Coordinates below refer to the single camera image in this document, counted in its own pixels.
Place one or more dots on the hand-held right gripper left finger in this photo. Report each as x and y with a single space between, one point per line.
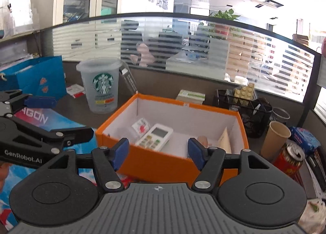
121 154

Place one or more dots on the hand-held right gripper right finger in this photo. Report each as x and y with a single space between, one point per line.
194 154

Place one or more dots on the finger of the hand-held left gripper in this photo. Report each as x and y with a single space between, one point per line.
38 102
76 134

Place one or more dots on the clear packet red print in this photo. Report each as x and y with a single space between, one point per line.
141 127

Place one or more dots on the orange cardboard box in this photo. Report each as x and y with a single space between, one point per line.
163 165

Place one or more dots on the white remote control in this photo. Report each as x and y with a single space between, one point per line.
155 136

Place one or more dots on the printed desk mat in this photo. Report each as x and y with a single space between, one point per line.
63 122

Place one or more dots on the blue paper bag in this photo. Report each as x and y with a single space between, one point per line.
38 76

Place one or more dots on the red and white card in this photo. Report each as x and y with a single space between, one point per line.
75 90

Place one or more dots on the clear plastic cup green logo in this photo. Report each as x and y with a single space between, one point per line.
101 89

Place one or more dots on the green and white box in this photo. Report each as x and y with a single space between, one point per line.
191 95

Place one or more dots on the black mesh desk organizer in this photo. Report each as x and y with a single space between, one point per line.
254 122

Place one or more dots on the yellow building block plate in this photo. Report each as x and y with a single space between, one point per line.
244 91

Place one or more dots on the beige paper cup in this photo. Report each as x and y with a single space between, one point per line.
273 142

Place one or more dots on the round metal mesh cup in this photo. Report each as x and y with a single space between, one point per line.
280 117

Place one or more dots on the red drink can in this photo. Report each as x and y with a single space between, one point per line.
289 162

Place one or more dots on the striped glass desk partition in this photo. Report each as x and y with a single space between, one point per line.
107 35

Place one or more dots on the blue tissue packet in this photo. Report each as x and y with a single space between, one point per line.
304 136

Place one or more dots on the stack of beige boxes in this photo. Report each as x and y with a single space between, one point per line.
244 53

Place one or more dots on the black office chair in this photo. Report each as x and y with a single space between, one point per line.
131 33

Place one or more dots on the stack of books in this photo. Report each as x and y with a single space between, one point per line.
315 165

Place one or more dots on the crumpled white tissue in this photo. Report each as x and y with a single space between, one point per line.
313 213

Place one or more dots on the potted green plant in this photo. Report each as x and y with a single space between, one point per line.
224 20

